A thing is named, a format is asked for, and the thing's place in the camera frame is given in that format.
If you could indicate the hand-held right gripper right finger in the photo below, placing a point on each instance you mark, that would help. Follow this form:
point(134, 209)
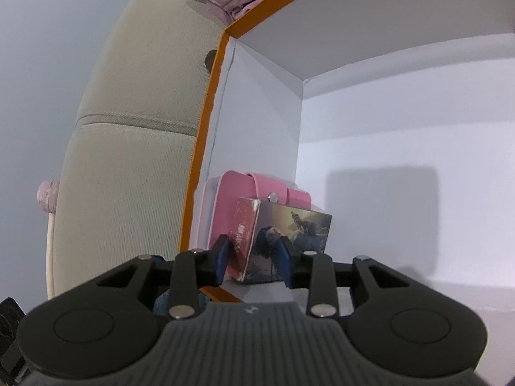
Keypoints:
point(283, 260)

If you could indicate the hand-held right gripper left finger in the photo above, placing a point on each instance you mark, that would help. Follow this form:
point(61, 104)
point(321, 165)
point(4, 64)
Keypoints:
point(221, 258)

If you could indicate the printed picture card box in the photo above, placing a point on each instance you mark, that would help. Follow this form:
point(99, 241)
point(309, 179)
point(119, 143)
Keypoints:
point(289, 241)

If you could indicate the orange storage box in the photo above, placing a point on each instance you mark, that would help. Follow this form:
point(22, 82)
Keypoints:
point(382, 136)

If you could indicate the pink snap case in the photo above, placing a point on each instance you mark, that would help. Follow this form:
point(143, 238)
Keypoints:
point(237, 197)

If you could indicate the pink tipped cream stick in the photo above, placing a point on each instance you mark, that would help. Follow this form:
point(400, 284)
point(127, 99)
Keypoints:
point(48, 197)

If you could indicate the beige sofa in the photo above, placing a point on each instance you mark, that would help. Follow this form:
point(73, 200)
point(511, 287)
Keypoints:
point(132, 136)

